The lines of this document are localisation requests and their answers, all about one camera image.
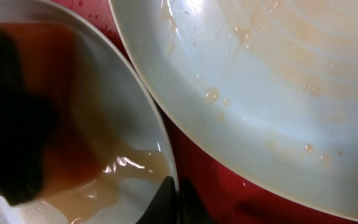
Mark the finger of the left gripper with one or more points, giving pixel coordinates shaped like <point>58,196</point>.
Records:
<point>27,122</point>

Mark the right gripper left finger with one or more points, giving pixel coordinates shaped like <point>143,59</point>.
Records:
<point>163,207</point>

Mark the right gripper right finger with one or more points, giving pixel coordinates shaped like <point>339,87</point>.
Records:
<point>192,209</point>

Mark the white plate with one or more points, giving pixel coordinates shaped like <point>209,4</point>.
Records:
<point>117,119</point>
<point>269,88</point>

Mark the orange green sponge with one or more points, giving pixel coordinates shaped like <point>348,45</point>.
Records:
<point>48,56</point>

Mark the white plate top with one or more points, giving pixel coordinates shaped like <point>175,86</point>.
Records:
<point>269,88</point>

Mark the red plastic tray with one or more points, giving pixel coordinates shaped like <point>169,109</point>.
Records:
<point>228,197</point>

